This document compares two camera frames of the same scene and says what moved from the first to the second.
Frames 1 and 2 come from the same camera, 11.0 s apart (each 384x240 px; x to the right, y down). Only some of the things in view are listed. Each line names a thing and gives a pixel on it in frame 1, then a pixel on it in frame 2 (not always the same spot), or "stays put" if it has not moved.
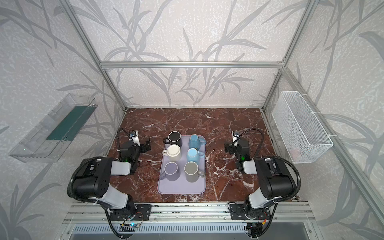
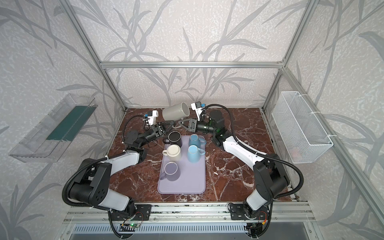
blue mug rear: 195,142 stays put
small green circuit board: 131,225 stays put
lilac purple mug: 171,172 stays put
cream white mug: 173,152 stays put
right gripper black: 231,147 to 192,124
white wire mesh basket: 302,133 stays put
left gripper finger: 146,146 to 166,133
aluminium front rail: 188,213 stays put
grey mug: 191,171 to 177,111
